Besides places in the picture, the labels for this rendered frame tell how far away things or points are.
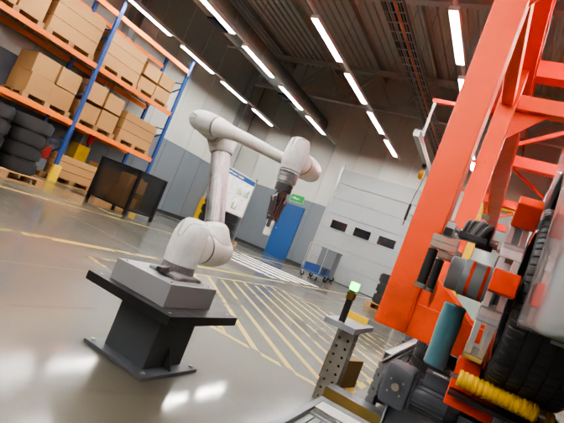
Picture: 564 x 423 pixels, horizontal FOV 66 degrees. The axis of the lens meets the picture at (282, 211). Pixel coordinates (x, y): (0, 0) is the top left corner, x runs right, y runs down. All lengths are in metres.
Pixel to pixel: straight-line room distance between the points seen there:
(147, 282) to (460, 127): 1.67
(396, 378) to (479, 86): 1.48
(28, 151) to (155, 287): 6.67
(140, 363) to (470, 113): 1.94
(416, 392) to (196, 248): 1.13
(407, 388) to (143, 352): 1.12
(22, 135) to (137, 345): 6.63
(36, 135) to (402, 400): 7.38
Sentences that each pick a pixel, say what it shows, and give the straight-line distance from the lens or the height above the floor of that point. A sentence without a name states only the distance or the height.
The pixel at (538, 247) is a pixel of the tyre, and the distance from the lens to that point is 1.55.
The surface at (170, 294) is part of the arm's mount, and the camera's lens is 1.85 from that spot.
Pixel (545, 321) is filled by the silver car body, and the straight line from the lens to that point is 0.98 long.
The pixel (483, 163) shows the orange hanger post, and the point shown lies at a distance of 4.39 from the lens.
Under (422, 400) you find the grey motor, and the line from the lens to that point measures 2.10.
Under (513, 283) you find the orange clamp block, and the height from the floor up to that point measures 0.86.
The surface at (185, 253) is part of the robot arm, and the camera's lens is 1.99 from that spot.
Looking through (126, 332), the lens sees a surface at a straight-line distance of 2.07.
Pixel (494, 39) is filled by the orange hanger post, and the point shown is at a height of 2.07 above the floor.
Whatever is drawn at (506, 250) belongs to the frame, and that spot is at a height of 0.96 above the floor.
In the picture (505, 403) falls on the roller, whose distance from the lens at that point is 1.69.
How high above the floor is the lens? 0.73
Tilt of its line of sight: 3 degrees up
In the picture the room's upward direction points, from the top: 22 degrees clockwise
